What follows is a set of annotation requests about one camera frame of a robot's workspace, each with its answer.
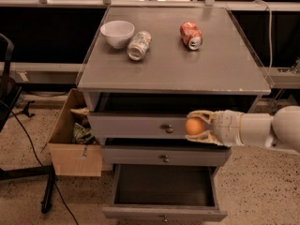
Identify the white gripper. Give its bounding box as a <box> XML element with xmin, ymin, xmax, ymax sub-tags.
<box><xmin>186</xmin><ymin>110</ymin><xmax>243</xmax><ymax>147</ymax></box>

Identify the white ceramic bowl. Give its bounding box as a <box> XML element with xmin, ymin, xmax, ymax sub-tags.
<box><xmin>100</xmin><ymin>21</ymin><xmax>135</xmax><ymax>49</ymax></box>

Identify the grey bottom drawer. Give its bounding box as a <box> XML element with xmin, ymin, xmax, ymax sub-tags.
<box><xmin>103</xmin><ymin>164</ymin><xmax>227</xmax><ymax>222</ymax></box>

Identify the orange soda can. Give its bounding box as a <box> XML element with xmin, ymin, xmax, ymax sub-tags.
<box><xmin>180</xmin><ymin>22</ymin><xmax>203</xmax><ymax>51</ymax></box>

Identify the grey top drawer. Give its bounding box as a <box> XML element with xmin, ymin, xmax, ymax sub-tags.
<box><xmin>87</xmin><ymin>92</ymin><xmax>259</xmax><ymax>141</ymax></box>

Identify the green snack bag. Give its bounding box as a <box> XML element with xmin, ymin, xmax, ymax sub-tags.
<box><xmin>72</xmin><ymin>123</ymin><xmax>95</xmax><ymax>144</ymax></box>

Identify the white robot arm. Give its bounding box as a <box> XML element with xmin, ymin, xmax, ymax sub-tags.
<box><xmin>186</xmin><ymin>106</ymin><xmax>300</xmax><ymax>154</ymax></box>

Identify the orange fruit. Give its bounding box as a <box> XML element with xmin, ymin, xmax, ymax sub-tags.
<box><xmin>185</xmin><ymin>118</ymin><xmax>205</xmax><ymax>135</ymax></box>

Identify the black stand with base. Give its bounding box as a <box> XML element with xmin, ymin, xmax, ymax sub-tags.
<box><xmin>0</xmin><ymin>32</ymin><xmax>56</xmax><ymax>215</ymax></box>

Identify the grey drawer cabinet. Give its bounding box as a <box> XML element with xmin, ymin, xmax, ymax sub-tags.
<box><xmin>75</xmin><ymin>6</ymin><xmax>272</xmax><ymax>225</ymax></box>

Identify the white green soda can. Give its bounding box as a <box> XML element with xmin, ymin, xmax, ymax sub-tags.
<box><xmin>127</xmin><ymin>31</ymin><xmax>152</xmax><ymax>61</ymax></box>

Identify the black floor cable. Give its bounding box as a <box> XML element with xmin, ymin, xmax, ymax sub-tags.
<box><xmin>0</xmin><ymin>100</ymin><xmax>80</xmax><ymax>225</ymax></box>

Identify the grey drawer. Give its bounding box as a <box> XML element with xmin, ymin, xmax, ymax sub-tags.
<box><xmin>103</xmin><ymin>164</ymin><xmax>227</xmax><ymax>222</ymax></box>
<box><xmin>87</xmin><ymin>92</ymin><xmax>259</xmax><ymax>141</ymax></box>
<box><xmin>101</xmin><ymin>139</ymin><xmax>232</xmax><ymax>167</ymax></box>

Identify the cardboard box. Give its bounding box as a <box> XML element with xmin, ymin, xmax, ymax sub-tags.
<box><xmin>47</xmin><ymin>89</ymin><xmax>102</xmax><ymax>177</ymax></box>

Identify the white hanging cable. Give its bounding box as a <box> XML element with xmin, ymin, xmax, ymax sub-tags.
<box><xmin>252</xmin><ymin>0</ymin><xmax>274</xmax><ymax>80</ymax></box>

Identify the grey middle drawer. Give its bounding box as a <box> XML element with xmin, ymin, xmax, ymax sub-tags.
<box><xmin>101</xmin><ymin>139</ymin><xmax>232</xmax><ymax>167</ymax></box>

